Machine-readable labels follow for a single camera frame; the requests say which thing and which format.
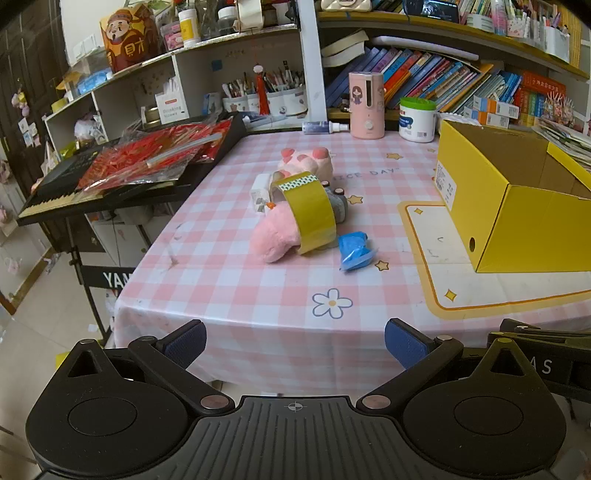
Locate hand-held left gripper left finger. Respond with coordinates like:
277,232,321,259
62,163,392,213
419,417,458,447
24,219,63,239
67,319,236,415

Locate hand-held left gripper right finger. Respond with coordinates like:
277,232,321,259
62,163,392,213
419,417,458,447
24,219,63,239
355,318,527,415

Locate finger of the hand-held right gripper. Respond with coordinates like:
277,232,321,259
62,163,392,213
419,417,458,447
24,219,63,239
487,318,591,348

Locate blue plastic bag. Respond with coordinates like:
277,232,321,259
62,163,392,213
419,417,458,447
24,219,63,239
337,233,379,273

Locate yellow cardboard box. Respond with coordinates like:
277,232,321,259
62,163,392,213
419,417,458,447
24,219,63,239
433,117,591,274

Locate pink plush toy orange feet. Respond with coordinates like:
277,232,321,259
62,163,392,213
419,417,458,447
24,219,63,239
250,203,340,264

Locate grey plush item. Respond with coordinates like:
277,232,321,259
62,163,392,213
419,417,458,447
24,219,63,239
323,187,350,224

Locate wide yellow tape roll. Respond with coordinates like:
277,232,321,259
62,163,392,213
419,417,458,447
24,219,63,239
270,178,339,256

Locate small white printed box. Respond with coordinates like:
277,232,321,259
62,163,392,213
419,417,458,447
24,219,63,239
250,173,278,214

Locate green patterned tape roll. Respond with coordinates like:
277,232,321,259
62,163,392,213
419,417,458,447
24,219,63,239
270,171,320,192

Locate pink paw plush toy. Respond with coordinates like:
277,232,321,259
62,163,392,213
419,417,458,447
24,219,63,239
277,147,334,183

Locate white mat yellow border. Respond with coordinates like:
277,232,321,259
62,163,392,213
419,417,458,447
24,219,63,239
398,200,591,321

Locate black keyboard stand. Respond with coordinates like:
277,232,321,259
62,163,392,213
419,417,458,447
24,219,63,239
65,217,139,342

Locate red foil decoration packet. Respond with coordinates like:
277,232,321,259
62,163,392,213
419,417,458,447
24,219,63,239
196,121,232,163
76,131,223,192

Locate stack of papers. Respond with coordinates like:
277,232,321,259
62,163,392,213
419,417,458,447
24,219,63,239
533,117,591,171

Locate black electronic keyboard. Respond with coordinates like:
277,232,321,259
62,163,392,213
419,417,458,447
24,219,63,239
17,113,247,227

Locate white jar green lid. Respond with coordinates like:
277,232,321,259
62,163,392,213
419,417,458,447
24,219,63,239
398,97,437,143

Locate stack of small cartons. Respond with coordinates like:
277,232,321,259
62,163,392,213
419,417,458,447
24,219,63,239
464,95,520,130

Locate colourful pencil bundle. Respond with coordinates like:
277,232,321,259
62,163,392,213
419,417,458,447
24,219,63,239
542,90,575,128

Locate blue white spray bottle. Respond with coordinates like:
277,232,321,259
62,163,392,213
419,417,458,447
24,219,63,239
302,120,351,134

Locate white straw box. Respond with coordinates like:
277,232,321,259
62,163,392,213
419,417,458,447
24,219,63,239
154,90,190,125

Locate white plastic bag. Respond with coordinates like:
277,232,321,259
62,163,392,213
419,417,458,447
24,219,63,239
74,115,100,144

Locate pink humidifier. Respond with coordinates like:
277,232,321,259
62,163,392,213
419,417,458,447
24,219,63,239
348,71,386,139

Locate orange boxed book set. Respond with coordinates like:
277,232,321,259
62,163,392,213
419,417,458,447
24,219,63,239
515,71,568,126

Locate red hanging tassel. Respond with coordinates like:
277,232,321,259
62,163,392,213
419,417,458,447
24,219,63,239
253,65,271,116

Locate row of leaning picture books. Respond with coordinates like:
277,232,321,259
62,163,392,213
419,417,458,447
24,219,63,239
325,46,522,114

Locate blue tissue pack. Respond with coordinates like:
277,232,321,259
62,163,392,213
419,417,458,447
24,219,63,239
76,69,114,95

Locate white shelf unit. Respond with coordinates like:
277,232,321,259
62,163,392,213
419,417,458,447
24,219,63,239
44,0,326,153

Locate thick cream-paged book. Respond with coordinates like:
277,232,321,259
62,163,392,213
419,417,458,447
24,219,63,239
323,48,368,68
321,30,370,58

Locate white pencil holder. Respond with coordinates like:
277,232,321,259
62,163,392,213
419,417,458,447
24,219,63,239
531,14,572,64

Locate grey slim folder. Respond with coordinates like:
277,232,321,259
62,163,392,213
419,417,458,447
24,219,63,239
372,36,481,61

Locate clear jar pink contents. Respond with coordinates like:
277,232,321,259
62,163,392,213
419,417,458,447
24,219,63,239
161,21,183,51

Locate orange cartoon figure box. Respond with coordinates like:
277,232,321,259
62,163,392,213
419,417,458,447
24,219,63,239
100,2,162,73

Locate white bottle yellow label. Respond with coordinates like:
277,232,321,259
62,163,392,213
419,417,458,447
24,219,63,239
178,8,200,47

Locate wooden bookshelf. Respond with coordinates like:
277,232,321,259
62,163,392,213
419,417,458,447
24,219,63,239
316,0,591,123

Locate dark wooden door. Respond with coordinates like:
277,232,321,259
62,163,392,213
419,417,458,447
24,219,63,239
0,0,68,241

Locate dark printed box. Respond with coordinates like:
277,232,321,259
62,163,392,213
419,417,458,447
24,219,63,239
404,0,460,24

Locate row of slim colourful books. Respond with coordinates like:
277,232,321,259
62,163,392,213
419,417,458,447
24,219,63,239
372,0,509,35

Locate white quilted handbag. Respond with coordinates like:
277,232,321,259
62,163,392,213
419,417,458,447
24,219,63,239
321,0,374,12

